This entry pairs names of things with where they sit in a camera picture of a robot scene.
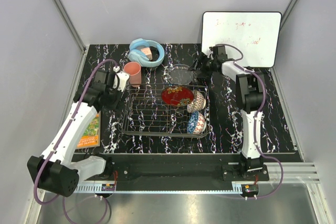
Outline clear glass bowl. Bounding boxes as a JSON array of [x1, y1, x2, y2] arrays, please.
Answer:
[[167, 64, 194, 85]]

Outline beige patterned bowl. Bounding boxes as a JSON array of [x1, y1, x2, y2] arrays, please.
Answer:
[[187, 90, 206, 113]]

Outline black wire dish rack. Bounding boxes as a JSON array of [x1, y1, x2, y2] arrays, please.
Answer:
[[119, 83, 210, 138]]

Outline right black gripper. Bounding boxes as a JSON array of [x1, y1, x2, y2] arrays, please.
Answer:
[[187, 52, 216, 81]]

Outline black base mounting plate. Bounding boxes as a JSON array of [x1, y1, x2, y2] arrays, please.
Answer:
[[106, 154, 269, 182]]

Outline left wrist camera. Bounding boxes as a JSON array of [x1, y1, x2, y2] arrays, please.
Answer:
[[92, 69, 116, 89]]

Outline pink wooden block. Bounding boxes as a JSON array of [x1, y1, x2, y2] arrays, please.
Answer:
[[140, 47, 153, 61]]

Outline red floral lacquer bowl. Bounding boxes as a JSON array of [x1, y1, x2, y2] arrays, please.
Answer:
[[161, 86, 194, 107]]

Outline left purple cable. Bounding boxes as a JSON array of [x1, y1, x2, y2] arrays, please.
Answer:
[[33, 59, 120, 223]]

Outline blue triangle pattern bowl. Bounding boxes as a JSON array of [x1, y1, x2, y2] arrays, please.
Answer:
[[187, 111, 206, 134]]

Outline orange treehouse book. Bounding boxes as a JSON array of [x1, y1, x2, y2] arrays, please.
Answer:
[[77, 113, 101, 150]]

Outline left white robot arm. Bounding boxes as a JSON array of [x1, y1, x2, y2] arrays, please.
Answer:
[[27, 70, 130, 197]]

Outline pink plastic cup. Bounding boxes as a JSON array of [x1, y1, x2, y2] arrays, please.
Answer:
[[124, 62, 142, 88]]

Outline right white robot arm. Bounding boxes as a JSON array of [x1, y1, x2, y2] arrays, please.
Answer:
[[189, 53, 266, 160]]

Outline white dry-erase board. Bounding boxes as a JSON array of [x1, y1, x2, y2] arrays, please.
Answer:
[[201, 11, 281, 68]]

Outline light blue headphones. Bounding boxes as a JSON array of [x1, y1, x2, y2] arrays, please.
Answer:
[[128, 38, 165, 68]]

